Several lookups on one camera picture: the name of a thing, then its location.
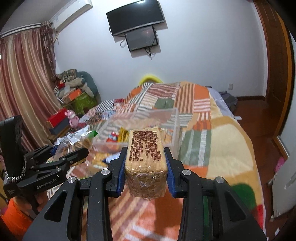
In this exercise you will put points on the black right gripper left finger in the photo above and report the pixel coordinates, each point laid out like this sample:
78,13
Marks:
81,206

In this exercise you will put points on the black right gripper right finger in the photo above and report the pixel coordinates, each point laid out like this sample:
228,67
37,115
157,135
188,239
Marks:
212,210

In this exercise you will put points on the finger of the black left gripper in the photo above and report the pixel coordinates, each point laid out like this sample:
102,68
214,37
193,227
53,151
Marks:
38,156
75,157

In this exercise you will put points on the biscuit pack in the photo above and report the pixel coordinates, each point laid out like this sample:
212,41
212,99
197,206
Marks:
145,164

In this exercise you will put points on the clear bag yellow crackers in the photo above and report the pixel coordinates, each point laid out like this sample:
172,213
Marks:
65,148

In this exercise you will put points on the orange sleeve forearm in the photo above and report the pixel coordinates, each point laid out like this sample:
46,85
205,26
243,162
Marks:
14,223

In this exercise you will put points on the left hand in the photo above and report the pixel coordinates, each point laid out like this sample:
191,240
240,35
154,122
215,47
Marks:
25,207

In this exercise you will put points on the pink plush toy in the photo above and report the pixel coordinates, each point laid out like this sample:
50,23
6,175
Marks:
73,118

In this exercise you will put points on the clear plastic storage bin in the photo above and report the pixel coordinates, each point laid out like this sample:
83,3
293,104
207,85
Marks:
114,134

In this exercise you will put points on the red gift box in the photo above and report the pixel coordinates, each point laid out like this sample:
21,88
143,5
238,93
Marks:
56,118

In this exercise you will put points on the green gift bag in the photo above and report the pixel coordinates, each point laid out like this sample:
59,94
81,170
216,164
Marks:
83,103

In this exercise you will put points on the orange shoe box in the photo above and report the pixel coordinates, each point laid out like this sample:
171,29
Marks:
71,96

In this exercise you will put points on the patchwork striped quilt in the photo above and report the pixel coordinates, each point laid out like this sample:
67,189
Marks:
211,143

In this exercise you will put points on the striped pink curtain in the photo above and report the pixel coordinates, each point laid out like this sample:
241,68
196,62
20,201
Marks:
28,75

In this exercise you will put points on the yellow curved headboard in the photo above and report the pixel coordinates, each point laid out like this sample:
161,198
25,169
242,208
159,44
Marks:
149,78

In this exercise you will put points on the grey backpack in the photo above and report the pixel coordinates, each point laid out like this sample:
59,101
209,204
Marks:
230,100

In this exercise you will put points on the white air conditioner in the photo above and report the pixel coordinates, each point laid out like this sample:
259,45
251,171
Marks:
70,12

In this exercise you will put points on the brown wooden door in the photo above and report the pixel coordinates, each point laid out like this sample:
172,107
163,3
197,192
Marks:
280,62

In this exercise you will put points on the small black wall monitor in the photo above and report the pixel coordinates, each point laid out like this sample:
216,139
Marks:
141,38

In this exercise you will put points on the black wall television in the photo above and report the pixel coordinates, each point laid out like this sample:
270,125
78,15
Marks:
134,15

